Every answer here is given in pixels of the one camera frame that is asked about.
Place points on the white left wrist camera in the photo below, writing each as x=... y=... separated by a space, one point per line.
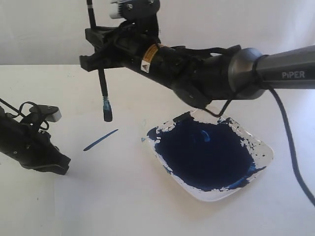
x=48 y=113

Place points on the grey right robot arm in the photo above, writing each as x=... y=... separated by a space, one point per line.
x=246 y=72

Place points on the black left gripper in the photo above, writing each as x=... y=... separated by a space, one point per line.
x=28 y=143

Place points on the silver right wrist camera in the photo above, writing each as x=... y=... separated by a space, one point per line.
x=133 y=9

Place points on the black paintbrush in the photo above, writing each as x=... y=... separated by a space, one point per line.
x=107 y=110

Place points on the white sheet of paper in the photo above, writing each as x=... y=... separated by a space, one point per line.
x=109 y=160

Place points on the white plate with blue paint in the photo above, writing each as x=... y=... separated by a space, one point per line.
x=211 y=158

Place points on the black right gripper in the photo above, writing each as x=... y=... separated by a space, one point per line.
x=193 y=75

